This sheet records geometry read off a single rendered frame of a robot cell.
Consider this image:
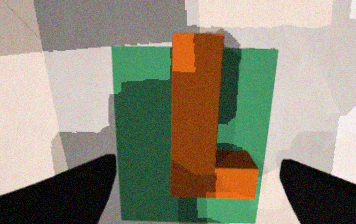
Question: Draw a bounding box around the orange l-shaped part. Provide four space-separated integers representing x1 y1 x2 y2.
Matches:
170 32 259 199

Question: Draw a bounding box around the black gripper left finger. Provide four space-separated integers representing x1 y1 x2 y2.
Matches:
0 154 116 224

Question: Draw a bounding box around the green flat mat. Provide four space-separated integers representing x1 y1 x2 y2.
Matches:
111 45 279 224

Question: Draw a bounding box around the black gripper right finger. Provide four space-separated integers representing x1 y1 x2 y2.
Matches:
280 159 356 224

